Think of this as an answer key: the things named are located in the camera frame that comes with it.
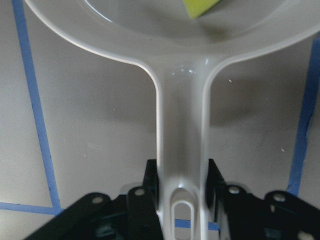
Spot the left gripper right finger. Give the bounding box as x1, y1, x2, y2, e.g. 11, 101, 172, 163
205, 159, 320, 240

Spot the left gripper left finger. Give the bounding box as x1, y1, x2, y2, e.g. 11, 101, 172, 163
27, 159, 164, 240

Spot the white plastic dustpan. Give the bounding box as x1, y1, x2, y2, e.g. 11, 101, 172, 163
27, 0, 320, 240

